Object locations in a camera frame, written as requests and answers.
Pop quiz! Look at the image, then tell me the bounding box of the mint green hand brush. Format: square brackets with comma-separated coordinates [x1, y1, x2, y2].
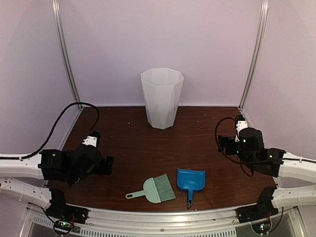
[125, 174, 176, 204]

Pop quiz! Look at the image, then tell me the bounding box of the aluminium left frame rail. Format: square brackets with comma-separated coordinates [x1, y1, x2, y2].
[51, 0, 82, 149]

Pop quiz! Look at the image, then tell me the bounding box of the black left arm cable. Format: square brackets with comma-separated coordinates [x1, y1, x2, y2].
[0, 102, 100, 161]

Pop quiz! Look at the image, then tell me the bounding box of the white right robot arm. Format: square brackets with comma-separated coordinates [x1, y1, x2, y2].
[215, 127, 316, 218]

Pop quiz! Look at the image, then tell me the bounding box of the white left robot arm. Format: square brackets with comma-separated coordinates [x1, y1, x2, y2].
[0, 145, 114, 219]

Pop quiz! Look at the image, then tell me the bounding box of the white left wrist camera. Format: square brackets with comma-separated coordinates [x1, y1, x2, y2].
[82, 131, 101, 148]

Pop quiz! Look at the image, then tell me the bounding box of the aluminium frame rail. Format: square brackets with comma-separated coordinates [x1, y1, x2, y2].
[238, 0, 270, 158]
[51, 0, 82, 149]

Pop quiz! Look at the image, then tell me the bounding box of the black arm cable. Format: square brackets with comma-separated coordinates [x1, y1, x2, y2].
[214, 117, 283, 177]
[0, 102, 100, 161]

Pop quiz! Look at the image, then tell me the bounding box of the aluminium right frame rail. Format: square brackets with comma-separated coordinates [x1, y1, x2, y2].
[238, 0, 270, 158]

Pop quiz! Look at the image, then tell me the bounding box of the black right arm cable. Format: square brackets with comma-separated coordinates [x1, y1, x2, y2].
[214, 117, 283, 177]

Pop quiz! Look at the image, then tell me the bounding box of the blue plastic dustpan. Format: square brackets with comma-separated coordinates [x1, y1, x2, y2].
[177, 168, 206, 207]

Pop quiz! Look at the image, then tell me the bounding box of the translucent white waste bin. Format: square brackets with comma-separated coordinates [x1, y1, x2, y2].
[141, 68, 184, 129]

